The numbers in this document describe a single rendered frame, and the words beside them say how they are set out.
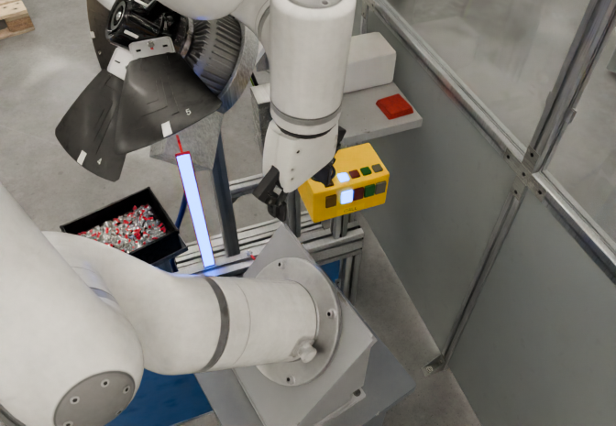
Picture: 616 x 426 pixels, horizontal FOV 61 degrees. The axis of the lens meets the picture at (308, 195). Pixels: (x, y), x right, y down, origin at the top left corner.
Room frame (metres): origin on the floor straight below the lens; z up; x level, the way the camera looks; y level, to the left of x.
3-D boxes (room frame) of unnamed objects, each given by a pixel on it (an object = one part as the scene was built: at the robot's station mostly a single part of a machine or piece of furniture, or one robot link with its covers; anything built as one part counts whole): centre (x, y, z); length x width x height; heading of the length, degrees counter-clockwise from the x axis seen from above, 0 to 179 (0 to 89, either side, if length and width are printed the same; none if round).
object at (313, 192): (0.74, -0.07, 1.02); 0.16 x 0.10 x 0.11; 110
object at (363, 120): (1.27, -0.15, 0.85); 0.36 x 0.24 x 0.03; 20
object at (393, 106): (1.19, -0.25, 0.87); 0.08 x 0.08 x 0.02; 24
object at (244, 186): (1.18, 0.17, 0.56); 0.19 x 0.04 x 0.04; 110
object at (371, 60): (1.35, -0.15, 0.92); 0.17 x 0.16 x 0.11; 110
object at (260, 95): (1.30, 0.09, 0.73); 0.15 x 0.09 x 0.22; 110
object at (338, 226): (0.74, -0.07, 0.92); 0.03 x 0.03 x 0.12; 20
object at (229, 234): (1.14, 0.28, 0.46); 0.09 x 0.05 x 0.91; 20
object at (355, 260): (0.75, -0.10, 0.39); 0.04 x 0.04 x 0.78; 20
